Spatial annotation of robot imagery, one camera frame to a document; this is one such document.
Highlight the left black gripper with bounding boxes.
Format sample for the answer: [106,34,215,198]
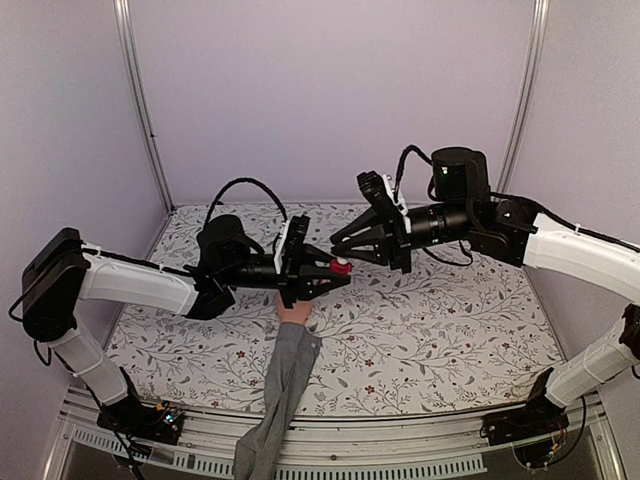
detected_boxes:
[220,242,352,308]

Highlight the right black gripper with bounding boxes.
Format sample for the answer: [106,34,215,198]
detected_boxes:
[329,202,473,276]

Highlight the red nail polish bottle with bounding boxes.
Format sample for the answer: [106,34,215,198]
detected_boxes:
[329,259,352,276]

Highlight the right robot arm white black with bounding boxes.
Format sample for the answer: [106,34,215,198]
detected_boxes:
[330,145,639,436]

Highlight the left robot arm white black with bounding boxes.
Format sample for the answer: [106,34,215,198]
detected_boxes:
[8,214,352,434]

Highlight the person's hand on table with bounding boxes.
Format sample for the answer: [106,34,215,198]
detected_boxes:
[276,297,313,325]

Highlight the floral patterned table cloth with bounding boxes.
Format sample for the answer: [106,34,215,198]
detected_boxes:
[106,201,564,418]

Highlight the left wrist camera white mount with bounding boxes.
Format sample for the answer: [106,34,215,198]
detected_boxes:
[273,215,310,274]

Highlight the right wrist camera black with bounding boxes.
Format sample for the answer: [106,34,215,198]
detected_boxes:
[356,171,408,220]

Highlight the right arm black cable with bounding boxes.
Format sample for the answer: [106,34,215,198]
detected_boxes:
[394,144,434,194]

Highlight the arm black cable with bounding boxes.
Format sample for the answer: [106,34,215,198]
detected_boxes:
[394,144,434,194]
[207,177,287,221]

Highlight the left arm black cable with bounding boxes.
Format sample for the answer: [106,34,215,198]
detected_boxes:
[207,177,287,221]

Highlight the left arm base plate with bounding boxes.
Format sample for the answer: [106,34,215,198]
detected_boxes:
[97,397,184,445]

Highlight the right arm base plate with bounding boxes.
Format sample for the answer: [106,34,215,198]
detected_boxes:
[479,405,569,470]

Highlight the right aluminium frame post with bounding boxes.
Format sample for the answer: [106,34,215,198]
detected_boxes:
[497,0,550,193]

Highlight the aluminium frame post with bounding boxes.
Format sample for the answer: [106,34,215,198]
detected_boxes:
[113,0,176,214]
[497,0,550,193]

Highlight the front aluminium rail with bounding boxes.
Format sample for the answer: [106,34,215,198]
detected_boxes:
[42,387,629,479]

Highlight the left aluminium frame post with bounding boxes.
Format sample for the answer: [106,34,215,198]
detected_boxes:
[113,0,176,214]

